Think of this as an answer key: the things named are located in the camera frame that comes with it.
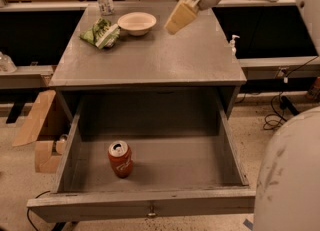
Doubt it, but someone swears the green chip bag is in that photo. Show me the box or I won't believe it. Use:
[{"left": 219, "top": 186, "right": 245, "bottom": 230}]
[{"left": 80, "top": 17, "right": 120, "bottom": 49}]

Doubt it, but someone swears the red coke can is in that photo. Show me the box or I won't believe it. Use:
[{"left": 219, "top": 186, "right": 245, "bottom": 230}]
[{"left": 108, "top": 140, "right": 133, "bottom": 178}]

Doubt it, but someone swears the metal drawer knob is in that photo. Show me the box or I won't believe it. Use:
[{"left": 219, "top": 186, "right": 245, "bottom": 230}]
[{"left": 147, "top": 206, "right": 157, "bottom": 218}]

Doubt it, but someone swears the black cable under drawer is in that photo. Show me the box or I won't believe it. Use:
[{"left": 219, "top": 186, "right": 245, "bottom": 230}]
[{"left": 26, "top": 190, "right": 52, "bottom": 231}]

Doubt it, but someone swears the cardboard box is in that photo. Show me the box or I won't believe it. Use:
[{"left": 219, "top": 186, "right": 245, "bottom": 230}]
[{"left": 12, "top": 90, "right": 69, "bottom": 174}]

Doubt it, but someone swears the white pump dispenser bottle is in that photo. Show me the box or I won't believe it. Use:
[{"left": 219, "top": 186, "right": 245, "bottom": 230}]
[{"left": 229, "top": 34, "right": 240, "bottom": 56}]

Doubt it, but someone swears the white ceramic bowl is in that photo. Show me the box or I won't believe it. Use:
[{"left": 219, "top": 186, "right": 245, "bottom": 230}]
[{"left": 117, "top": 12, "right": 157, "bottom": 36}]

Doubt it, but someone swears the open grey top drawer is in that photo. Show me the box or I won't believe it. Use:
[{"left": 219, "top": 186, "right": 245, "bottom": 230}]
[{"left": 27, "top": 89, "right": 255, "bottom": 222}]

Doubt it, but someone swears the black floor cable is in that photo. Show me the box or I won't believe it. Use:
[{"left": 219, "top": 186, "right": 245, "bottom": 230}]
[{"left": 262, "top": 54, "right": 320, "bottom": 131}]

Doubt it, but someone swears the grey cabinet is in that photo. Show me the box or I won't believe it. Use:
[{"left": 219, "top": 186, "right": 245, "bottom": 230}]
[{"left": 50, "top": 0, "right": 246, "bottom": 114}]

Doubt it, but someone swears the blue tape on floor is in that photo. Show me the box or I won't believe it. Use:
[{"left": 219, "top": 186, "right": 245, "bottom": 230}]
[{"left": 243, "top": 219, "right": 253, "bottom": 231}]

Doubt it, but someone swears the orange bottle on floor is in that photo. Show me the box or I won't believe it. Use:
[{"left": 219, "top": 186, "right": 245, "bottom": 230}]
[{"left": 306, "top": 77, "right": 320, "bottom": 100}]

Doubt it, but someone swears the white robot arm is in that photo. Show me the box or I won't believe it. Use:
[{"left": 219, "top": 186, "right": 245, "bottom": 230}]
[{"left": 165, "top": 0, "right": 320, "bottom": 231}]

